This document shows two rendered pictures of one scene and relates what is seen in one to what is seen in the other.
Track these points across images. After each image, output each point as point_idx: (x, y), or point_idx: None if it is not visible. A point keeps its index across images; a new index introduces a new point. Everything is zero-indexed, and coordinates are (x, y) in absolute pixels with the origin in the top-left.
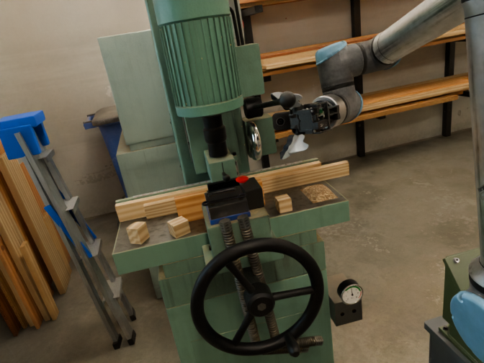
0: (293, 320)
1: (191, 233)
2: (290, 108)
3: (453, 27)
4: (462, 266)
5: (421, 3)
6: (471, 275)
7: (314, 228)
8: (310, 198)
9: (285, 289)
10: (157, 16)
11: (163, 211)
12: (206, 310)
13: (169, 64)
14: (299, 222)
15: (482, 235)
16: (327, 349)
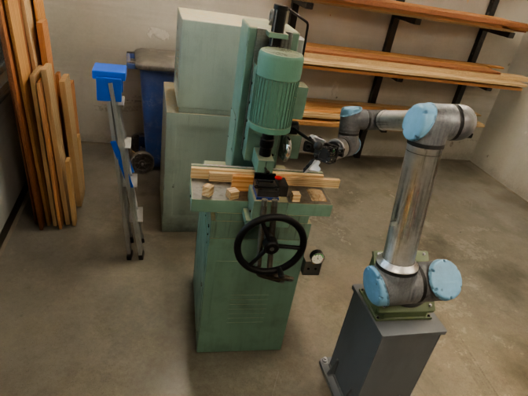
0: (278, 265)
1: (239, 199)
2: None
3: None
4: None
5: (405, 111)
6: (376, 258)
7: (308, 215)
8: (311, 197)
9: None
10: (258, 69)
11: (220, 179)
12: (231, 245)
13: (256, 97)
14: (301, 209)
15: (386, 241)
16: (291, 288)
